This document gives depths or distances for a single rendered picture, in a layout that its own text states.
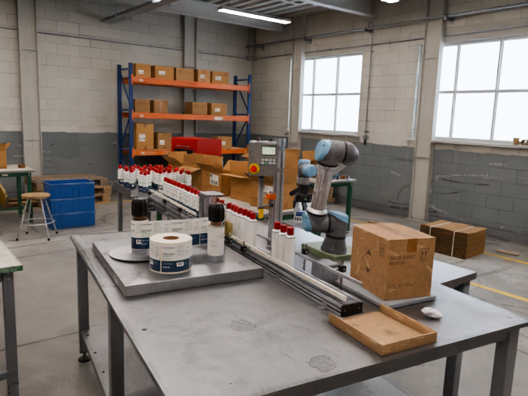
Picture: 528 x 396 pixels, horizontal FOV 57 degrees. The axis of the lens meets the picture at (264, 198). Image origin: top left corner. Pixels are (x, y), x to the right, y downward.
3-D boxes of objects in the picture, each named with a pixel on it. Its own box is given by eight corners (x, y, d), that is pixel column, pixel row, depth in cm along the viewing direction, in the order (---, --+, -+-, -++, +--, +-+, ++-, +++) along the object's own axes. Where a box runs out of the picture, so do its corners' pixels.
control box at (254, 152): (250, 173, 280) (251, 140, 277) (279, 174, 279) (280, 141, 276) (247, 175, 270) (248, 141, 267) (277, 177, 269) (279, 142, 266)
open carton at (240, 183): (217, 198, 492) (218, 162, 486) (258, 194, 526) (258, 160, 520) (243, 205, 458) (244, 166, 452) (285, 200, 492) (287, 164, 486)
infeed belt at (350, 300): (196, 227, 337) (196, 221, 337) (207, 225, 341) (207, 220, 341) (343, 314, 195) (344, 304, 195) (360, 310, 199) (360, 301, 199)
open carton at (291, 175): (240, 206, 454) (240, 166, 448) (278, 201, 489) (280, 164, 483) (268, 213, 427) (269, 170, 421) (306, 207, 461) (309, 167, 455)
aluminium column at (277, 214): (270, 254, 280) (274, 137, 269) (276, 253, 282) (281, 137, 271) (273, 256, 276) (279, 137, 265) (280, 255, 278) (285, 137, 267)
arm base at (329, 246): (315, 247, 283) (317, 231, 282) (333, 246, 293) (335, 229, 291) (333, 255, 272) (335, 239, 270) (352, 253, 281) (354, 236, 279)
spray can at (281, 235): (275, 263, 246) (276, 224, 242) (284, 262, 248) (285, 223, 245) (280, 266, 241) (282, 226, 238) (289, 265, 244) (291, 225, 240)
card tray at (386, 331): (328, 322, 189) (329, 312, 189) (379, 311, 202) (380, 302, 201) (381, 356, 163) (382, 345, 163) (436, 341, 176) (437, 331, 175)
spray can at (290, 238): (281, 267, 241) (283, 226, 237) (290, 265, 243) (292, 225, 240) (287, 270, 236) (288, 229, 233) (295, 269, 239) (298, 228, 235)
